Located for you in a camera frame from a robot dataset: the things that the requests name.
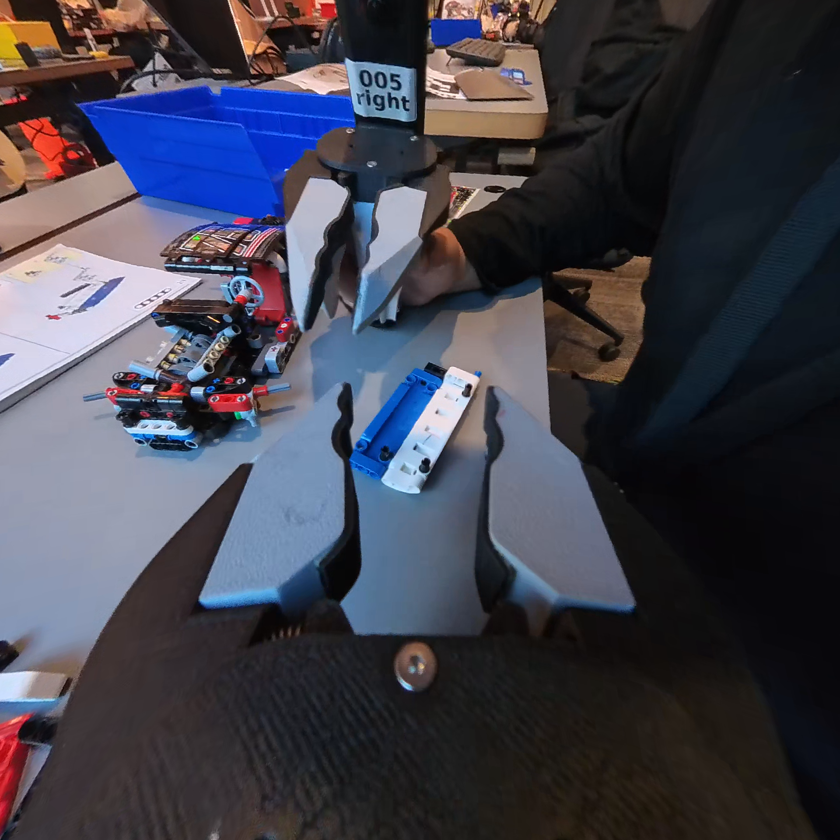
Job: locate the black office chair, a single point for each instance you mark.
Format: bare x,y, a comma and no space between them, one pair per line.
584,315

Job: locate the small blue plastic bin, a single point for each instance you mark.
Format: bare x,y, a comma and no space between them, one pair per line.
456,33

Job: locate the large blue plastic bin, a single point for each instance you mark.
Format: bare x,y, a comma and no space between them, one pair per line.
197,151

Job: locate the person's right forearm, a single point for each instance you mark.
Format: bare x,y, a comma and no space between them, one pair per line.
558,210

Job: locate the sticker sheet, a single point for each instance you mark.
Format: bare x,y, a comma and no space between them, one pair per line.
464,200

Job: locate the red plastic packet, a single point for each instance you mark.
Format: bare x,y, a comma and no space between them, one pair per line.
13,754

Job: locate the grey flat pouch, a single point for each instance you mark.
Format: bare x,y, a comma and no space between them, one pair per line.
492,84

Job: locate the black keyboard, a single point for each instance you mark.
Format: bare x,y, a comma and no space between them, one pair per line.
476,51

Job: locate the wooden table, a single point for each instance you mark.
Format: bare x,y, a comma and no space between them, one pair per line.
499,118

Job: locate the yellow box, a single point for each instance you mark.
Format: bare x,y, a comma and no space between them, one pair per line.
26,39

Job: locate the person's right hand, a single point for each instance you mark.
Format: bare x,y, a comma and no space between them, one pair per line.
446,269

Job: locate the blue and white brick panel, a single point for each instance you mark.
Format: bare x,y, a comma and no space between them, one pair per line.
394,426

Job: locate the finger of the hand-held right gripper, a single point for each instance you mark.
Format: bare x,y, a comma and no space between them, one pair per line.
397,229
305,243

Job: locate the person's dark clothing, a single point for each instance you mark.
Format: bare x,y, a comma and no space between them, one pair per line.
722,328

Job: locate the partly built brick car model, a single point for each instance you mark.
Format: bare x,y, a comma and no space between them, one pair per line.
197,367

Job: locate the black monitor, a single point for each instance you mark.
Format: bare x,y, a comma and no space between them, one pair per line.
203,33

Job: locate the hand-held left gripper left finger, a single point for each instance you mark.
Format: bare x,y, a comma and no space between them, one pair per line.
289,518

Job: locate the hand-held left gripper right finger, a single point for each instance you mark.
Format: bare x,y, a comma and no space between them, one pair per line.
558,525

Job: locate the printed paper sheet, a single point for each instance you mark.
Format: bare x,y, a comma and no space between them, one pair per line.
321,77

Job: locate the open building instruction booklet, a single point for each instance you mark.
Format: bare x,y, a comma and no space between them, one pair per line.
65,315

